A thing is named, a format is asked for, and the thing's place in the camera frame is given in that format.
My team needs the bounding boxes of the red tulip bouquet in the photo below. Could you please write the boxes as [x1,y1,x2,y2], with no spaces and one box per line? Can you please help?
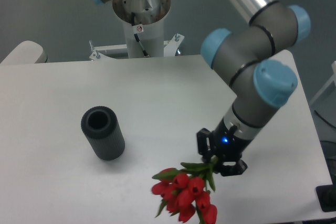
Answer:
[151,157,218,223]

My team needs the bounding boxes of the white chair armrest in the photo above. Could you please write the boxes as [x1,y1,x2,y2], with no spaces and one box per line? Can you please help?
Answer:
[1,40,48,66]

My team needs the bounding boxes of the dark grey ribbed vase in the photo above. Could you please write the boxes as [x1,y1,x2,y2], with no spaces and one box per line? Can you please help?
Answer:
[81,106,125,161]

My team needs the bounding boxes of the white frame at right edge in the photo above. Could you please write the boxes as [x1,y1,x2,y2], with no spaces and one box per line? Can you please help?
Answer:
[308,61,336,107]

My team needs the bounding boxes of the white pedestal base frame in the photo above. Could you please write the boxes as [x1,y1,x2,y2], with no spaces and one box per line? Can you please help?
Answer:
[89,33,185,61]

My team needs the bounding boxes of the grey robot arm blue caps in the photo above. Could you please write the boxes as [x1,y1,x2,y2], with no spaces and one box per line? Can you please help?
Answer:
[94,0,311,176]

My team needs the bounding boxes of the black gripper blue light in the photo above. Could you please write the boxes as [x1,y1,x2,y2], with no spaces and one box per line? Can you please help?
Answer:
[196,119,248,177]

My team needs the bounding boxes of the black cable on floor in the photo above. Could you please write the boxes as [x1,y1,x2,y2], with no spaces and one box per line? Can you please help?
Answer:
[314,110,336,127]

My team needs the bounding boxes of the black device at table corner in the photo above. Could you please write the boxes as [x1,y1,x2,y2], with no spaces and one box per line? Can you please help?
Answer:
[316,185,335,212]

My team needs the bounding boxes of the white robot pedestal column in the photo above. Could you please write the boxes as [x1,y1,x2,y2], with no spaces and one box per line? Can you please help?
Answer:
[112,0,171,58]

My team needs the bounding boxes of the black pedestal cable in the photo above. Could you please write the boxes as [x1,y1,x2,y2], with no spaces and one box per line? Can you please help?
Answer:
[131,11,150,58]

